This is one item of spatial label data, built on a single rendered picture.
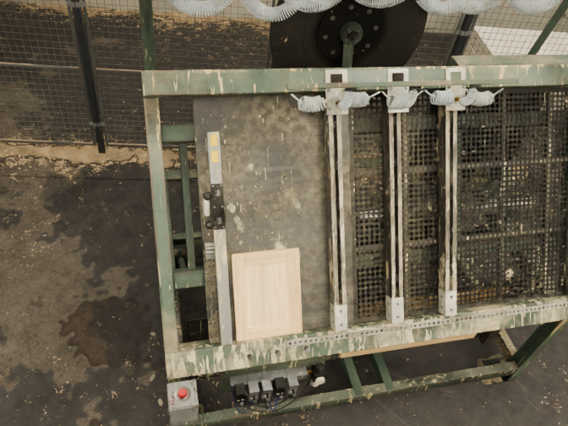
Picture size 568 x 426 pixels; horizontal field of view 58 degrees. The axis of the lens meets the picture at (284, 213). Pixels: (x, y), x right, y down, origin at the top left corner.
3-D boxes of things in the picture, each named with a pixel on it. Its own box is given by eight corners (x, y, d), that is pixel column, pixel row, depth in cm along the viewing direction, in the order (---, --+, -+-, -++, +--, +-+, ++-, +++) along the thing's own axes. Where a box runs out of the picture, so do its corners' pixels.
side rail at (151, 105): (164, 345, 236) (164, 354, 226) (144, 99, 220) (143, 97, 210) (177, 343, 238) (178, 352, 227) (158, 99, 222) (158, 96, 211)
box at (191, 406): (170, 428, 220) (168, 411, 207) (168, 401, 228) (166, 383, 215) (199, 423, 223) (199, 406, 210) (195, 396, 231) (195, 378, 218)
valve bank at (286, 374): (226, 421, 243) (227, 400, 226) (221, 392, 252) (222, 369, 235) (326, 404, 254) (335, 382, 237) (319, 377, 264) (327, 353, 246)
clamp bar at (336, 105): (326, 327, 248) (344, 346, 225) (317, 73, 231) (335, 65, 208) (346, 324, 250) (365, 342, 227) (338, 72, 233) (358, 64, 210)
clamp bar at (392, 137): (382, 319, 255) (405, 336, 232) (377, 72, 237) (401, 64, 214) (401, 316, 257) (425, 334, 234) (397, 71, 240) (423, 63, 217)
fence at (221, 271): (220, 342, 236) (221, 345, 233) (206, 132, 223) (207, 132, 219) (231, 341, 238) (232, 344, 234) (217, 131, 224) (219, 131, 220)
